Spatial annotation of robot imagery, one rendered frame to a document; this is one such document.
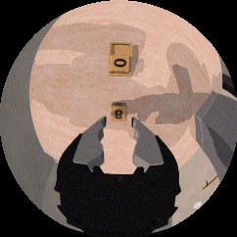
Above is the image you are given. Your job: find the brown wooden number cube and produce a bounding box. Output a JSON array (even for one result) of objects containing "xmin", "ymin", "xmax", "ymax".
[
  {"xmin": 111, "ymin": 102, "xmax": 127, "ymax": 121},
  {"xmin": 110, "ymin": 55, "xmax": 130, "ymax": 73}
]

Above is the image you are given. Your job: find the brown wooden tray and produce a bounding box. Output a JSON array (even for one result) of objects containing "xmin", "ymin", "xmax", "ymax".
[{"xmin": 108, "ymin": 42, "xmax": 132, "ymax": 76}]

